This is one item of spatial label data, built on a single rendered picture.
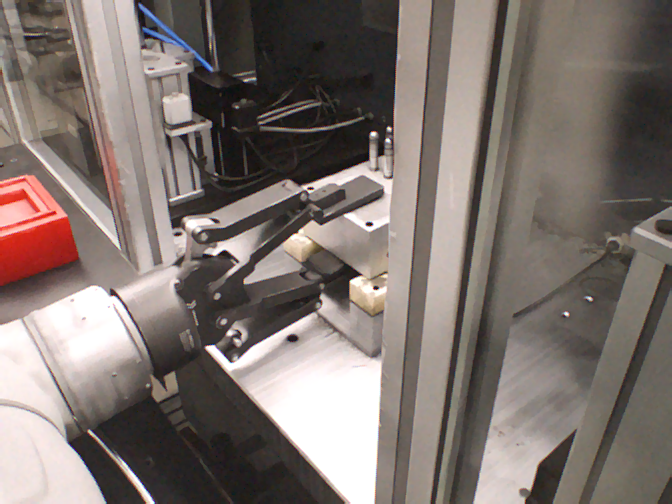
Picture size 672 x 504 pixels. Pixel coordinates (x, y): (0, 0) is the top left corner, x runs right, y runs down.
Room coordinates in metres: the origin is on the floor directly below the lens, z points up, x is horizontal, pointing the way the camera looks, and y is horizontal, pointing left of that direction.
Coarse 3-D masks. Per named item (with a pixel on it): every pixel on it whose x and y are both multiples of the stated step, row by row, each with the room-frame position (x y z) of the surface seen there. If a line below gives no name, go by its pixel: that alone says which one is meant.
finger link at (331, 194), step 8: (288, 184) 0.43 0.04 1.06; (296, 184) 0.43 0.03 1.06; (328, 184) 0.45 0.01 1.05; (336, 184) 0.45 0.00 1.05; (312, 192) 0.44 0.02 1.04; (320, 192) 0.44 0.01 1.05; (328, 192) 0.44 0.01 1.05; (336, 192) 0.44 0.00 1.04; (344, 192) 0.45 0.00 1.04; (312, 200) 0.43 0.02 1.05; (320, 200) 0.43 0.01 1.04; (328, 200) 0.44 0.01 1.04; (336, 200) 0.44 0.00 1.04; (296, 208) 0.42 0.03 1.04; (320, 208) 0.43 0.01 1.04
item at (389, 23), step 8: (368, 0) 0.51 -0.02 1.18; (376, 0) 0.51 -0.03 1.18; (384, 0) 0.50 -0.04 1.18; (392, 0) 0.49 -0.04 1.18; (368, 8) 0.51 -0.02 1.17; (376, 8) 0.51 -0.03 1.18; (384, 8) 0.50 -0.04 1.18; (392, 8) 0.49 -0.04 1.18; (368, 16) 0.51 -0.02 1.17; (376, 16) 0.51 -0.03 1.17; (384, 16) 0.50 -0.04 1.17; (392, 16) 0.49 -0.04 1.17; (368, 24) 0.51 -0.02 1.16; (376, 24) 0.50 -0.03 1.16; (384, 24) 0.50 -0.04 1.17; (392, 24) 0.49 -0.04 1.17; (392, 32) 0.49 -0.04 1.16
